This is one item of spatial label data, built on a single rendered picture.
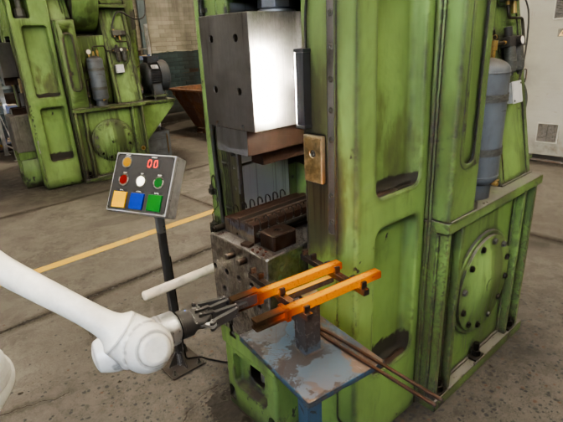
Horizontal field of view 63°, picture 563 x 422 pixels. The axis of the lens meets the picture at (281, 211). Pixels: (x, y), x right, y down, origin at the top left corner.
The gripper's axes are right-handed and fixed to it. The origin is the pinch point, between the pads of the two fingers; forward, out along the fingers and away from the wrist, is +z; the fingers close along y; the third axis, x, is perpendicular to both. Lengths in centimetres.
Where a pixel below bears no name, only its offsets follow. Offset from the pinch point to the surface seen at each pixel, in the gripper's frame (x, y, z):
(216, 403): -98, -70, 16
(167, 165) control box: 18, -96, 17
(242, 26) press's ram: 73, -42, 30
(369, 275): 0.9, 13.1, 35.7
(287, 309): 1.6, 13.6, 5.6
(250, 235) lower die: -4, -47, 30
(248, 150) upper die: 31, -45, 30
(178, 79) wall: -10, -908, 353
